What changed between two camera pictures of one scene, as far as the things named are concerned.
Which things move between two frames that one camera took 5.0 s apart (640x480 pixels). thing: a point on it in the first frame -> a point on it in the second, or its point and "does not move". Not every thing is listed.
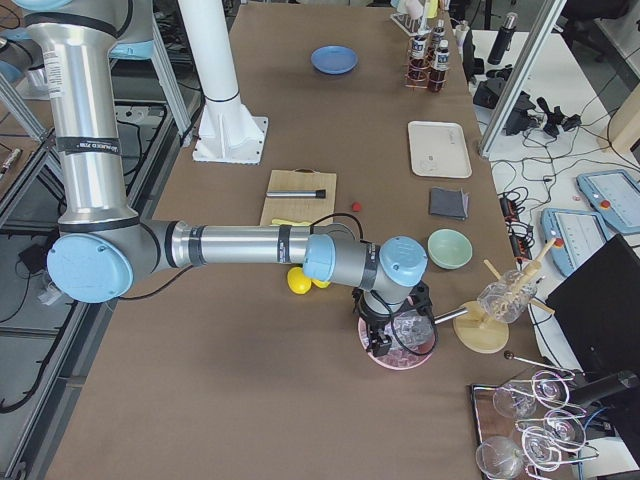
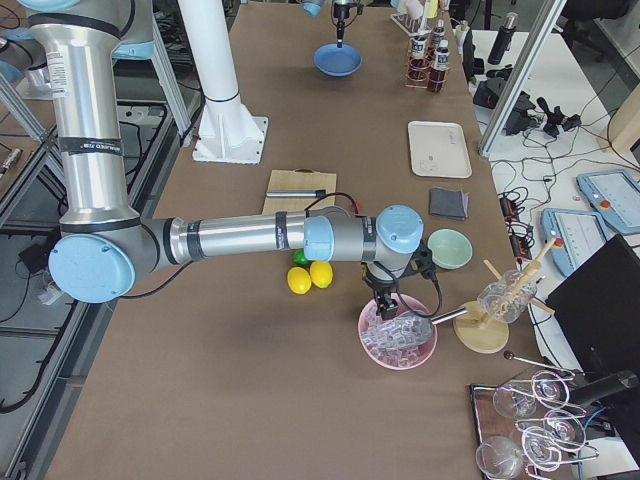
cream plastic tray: (439, 148) does not move
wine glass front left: (498, 457) does not move
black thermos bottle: (503, 40) does not move
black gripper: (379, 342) -> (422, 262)
